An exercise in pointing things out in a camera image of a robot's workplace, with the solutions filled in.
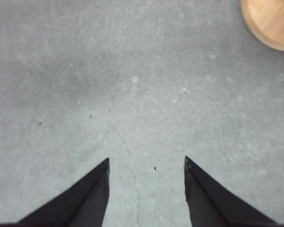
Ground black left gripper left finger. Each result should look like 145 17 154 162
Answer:
0 158 110 227

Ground wooden mug tree stand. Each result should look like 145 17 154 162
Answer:
240 0 284 52

